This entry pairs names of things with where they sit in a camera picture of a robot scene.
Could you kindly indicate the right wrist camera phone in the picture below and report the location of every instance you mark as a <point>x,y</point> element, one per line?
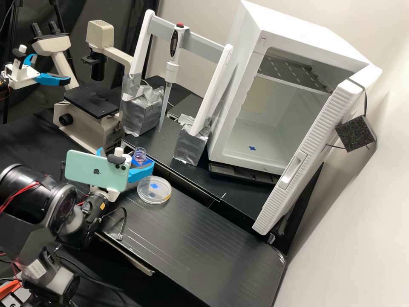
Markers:
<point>89,167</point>

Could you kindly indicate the black tray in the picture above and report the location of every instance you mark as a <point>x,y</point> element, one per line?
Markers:
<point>243,174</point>

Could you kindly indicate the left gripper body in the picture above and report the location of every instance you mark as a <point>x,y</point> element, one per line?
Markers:
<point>19,75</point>

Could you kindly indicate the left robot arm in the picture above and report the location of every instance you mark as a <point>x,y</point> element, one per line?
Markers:
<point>2,83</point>

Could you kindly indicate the white pipette stand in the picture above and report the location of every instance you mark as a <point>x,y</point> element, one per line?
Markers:
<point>211,96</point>

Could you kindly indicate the left phone holder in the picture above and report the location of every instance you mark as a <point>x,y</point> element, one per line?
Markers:
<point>21,58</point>

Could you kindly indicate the petri dish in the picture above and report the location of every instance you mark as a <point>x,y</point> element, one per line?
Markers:
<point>154,190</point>

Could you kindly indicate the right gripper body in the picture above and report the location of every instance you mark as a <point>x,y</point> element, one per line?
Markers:
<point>102,192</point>

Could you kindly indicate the incubator door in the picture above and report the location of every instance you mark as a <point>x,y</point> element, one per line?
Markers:
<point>306,153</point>

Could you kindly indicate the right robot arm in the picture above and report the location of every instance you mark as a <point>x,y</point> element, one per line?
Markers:
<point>28,192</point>

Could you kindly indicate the cream microscope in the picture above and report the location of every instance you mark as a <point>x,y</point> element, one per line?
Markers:
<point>81,120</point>

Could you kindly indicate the white incubator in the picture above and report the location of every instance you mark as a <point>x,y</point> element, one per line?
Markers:
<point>287,38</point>

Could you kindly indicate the small bottle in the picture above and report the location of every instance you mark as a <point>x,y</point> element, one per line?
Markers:
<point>140,154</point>

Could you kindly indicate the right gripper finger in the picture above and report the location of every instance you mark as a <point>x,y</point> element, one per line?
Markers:
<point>100,152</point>

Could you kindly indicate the white cap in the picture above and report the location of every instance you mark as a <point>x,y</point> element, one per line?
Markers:
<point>128,161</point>

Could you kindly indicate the blue bottle holder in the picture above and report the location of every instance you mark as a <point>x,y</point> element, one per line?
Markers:
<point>142,176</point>

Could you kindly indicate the pipette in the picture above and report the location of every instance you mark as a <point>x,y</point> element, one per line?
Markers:
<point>174,48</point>

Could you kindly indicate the black platform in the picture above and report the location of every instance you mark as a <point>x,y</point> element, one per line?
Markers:
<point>198,243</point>
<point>191,179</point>
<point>186,107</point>

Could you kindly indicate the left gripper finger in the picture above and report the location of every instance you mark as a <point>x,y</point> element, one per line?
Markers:
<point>52,79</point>
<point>30,58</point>

